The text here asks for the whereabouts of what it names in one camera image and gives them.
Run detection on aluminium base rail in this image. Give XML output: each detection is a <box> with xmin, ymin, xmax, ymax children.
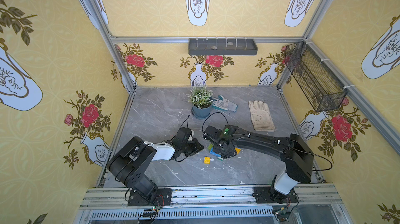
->
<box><xmin>74</xmin><ymin>183</ymin><xmax>352</xmax><ymax>224</ymax></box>

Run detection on grey wall shelf tray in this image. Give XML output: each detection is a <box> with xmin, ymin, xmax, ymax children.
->
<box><xmin>188</xmin><ymin>37</ymin><xmax>258</xmax><ymax>56</ymax></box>

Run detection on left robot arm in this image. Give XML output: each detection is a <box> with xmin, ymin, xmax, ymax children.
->
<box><xmin>107</xmin><ymin>127</ymin><xmax>204</xmax><ymax>202</ymax></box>

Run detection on aluminium corner post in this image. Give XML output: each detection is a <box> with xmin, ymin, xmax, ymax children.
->
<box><xmin>87</xmin><ymin>0</ymin><xmax>136</xmax><ymax>94</ymax></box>

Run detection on teal grey work glove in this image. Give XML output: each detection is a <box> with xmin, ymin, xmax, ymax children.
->
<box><xmin>212</xmin><ymin>95</ymin><xmax>238</xmax><ymax>112</ymax></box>

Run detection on beige work glove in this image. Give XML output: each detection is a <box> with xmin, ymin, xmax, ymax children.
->
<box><xmin>249</xmin><ymin>101</ymin><xmax>276</xmax><ymax>132</ymax></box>

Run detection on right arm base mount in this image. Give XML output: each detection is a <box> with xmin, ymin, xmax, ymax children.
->
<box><xmin>252</xmin><ymin>187</ymin><xmax>299</xmax><ymax>205</ymax></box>

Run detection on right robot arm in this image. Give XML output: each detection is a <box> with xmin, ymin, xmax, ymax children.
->
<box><xmin>203</xmin><ymin>125</ymin><xmax>314</xmax><ymax>195</ymax></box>

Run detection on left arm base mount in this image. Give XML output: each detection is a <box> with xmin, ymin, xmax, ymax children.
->
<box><xmin>128</xmin><ymin>188</ymin><xmax>172</xmax><ymax>207</ymax></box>

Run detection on black wire mesh basket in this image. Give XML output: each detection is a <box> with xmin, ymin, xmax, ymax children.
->
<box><xmin>283</xmin><ymin>42</ymin><xmax>348</xmax><ymax>112</ymax></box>

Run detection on green artificial plant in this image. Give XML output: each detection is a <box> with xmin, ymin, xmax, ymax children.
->
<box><xmin>188</xmin><ymin>86</ymin><xmax>213</xmax><ymax>109</ymax></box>

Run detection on grey plant pot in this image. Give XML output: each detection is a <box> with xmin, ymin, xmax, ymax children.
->
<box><xmin>192</xmin><ymin>104</ymin><xmax>212</xmax><ymax>119</ymax></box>

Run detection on yellow lego brick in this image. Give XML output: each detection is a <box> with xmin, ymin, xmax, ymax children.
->
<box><xmin>204</xmin><ymin>157</ymin><xmax>211</xmax><ymax>164</ymax></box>

